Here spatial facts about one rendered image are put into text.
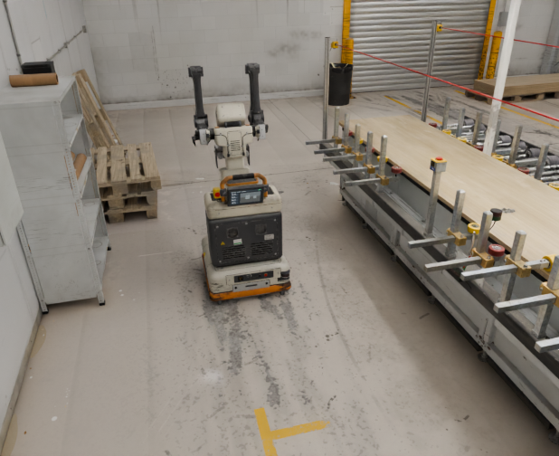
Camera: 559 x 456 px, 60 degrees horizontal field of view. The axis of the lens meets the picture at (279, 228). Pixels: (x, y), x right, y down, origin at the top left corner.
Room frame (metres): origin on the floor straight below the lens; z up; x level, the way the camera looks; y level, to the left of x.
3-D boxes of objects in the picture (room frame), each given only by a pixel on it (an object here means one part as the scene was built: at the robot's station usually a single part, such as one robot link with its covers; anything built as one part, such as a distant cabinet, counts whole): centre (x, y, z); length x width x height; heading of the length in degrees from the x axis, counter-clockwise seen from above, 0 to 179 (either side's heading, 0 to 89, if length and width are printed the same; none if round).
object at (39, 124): (3.38, 1.67, 0.78); 0.90 x 0.45 x 1.55; 14
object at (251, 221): (3.23, 0.27, 0.59); 0.55 x 0.34 x 0.83; 103
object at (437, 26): (4.99, -1.55, 1.25); 0.15 x 0.08 x 1.10; 14
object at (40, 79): (3.48, 1.70, 1.59); 0.30 x 0.08 x 0.08; 104
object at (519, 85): (9.74, -5.18, 0.23); 2.41 x 0.77 x 0.17; 105
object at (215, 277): (3.32, 0.29, 0.16); 0.67 x 0.64 x 0.25; 13
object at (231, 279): (3.01, 0.20, 0.23); 0.41 x 0.02 x 0.08; 103
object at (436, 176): (2.73, -0.96, 0.93); 0.05 x 0.05 x 0.45; 14
